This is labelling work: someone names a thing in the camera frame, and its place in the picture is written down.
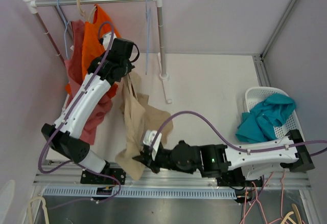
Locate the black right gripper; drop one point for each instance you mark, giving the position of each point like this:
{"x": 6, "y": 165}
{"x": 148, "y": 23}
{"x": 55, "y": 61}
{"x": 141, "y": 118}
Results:
{"x": 146, "y": 158}

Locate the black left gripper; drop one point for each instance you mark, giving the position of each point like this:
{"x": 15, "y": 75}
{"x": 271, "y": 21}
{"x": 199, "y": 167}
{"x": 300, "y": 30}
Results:
{"x": 130, "y": 66}

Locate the beige t shirt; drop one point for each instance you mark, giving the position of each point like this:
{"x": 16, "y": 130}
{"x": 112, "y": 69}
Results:
{"x": 139, "y": 117}

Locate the light blue wire hanger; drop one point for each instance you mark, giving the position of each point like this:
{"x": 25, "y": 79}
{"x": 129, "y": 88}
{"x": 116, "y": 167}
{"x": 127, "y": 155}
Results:
{"x": 148, "y": 22}
{"x": 66, "y": 23}

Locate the teal t shirt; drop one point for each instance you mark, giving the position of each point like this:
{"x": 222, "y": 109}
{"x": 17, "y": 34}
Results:
{"x": 258, "y": 124}

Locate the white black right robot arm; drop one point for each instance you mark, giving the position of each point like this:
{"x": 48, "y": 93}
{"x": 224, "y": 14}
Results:
{"x": 230, "y": 165}

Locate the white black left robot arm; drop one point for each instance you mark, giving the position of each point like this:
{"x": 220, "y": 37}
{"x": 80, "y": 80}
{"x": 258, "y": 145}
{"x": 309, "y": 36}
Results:
{"x": 104, "y": 71}

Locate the orange t shirt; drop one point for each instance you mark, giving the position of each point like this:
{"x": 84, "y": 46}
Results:
{"x": 91, "y": 47}

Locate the pink t shirt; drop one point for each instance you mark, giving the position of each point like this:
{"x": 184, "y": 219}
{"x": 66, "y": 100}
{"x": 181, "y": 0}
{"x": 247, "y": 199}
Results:
{"x": 75, "y": 79}

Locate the beige hanger on floor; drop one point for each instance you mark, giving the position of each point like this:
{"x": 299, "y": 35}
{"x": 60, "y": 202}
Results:
{"x": 33, "y": 206}

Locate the wooden hanger on floor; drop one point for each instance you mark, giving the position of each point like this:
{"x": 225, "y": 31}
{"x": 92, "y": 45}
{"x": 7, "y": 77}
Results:
{"x": 293, "y": 216}

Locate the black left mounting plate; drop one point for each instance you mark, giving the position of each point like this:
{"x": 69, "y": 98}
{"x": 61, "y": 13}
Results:
{"x": 93, "y": 179}

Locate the black mounting plate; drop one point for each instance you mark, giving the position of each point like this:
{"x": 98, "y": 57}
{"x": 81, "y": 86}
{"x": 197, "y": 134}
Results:
{"x": 239, "y": 186}
{"x": 93, "y": 179}

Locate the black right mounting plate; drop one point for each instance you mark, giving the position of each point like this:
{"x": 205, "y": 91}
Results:
{"x": 239, "y": 186}

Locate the metal clothes rack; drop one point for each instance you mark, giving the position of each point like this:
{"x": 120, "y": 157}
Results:
{"x": 163, "y": 75}

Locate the white plastic laundry basket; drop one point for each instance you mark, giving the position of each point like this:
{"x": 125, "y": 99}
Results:
{"x": 256, "y": 95}

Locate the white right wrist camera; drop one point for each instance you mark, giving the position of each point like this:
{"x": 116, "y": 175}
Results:
{"x": 152, "y": 142}

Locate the white slotted cable duct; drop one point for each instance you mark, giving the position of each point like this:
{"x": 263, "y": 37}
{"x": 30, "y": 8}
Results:
{"x": 141, "y": 192}

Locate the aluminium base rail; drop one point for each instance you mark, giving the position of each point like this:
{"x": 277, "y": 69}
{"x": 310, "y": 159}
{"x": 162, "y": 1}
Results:
{"x": 70, "y": 174}

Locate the pink wire hanger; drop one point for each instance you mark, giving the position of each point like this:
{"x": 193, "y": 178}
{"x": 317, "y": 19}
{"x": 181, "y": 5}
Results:
{"x": 256, "y": 200}

